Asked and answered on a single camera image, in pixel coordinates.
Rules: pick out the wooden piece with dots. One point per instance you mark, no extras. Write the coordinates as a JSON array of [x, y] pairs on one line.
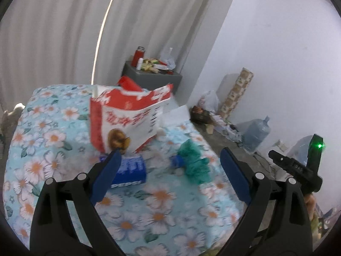
[[209, 128]]

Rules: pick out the pile of snack packets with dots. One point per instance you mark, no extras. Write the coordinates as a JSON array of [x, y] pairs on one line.
[[155, 65]]

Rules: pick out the floral light blue bedsheet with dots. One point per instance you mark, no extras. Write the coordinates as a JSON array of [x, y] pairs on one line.
[[159, 213]]

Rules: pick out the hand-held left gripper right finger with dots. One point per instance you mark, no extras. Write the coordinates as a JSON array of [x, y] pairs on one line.
[[234, 176]]

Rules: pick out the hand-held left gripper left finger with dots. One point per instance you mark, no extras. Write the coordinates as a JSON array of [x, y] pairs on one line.
[[106, 176]]

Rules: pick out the white curtain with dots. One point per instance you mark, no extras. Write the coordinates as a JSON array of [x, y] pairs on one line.
[[53, 32]]

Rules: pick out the plastic bottle with blue label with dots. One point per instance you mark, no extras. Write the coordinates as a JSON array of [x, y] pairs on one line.
[[132, 169]]

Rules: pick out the clear plastic bag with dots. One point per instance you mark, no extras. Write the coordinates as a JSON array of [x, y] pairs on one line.
[[168, 57]]

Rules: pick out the patterned rolled mat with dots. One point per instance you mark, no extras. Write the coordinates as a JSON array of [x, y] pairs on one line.
[[237, 93]]

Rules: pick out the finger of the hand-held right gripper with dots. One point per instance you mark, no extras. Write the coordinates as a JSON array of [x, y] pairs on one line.
[[285, 162]]

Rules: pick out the large water jug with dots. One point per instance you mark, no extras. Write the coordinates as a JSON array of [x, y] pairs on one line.
[[257, 133]]

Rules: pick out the red thermos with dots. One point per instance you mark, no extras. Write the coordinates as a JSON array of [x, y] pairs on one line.
[[138, 54]]

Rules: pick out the small white bottle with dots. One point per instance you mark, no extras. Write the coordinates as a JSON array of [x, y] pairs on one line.
[[140, 64]]

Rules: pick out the white plastic bag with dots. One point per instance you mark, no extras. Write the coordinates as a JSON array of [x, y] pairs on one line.
[[210, 101]]

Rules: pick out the grey cabinet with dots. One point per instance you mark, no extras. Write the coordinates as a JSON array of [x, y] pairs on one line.
[[170, 81]]

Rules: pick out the red and white paper bag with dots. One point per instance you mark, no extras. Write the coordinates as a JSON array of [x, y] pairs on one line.
[[128, 106]]

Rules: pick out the small blue plastic piece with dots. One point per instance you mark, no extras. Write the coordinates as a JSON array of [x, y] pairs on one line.
[[176, 162]]

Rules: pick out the white paper sheet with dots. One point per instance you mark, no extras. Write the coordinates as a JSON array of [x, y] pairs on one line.
[[174, 115]]

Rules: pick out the white board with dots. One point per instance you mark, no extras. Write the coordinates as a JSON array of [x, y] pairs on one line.
[[227, 85]]

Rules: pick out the green plastic wrapper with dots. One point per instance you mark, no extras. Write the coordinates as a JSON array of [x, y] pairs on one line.
[[194, 160]]

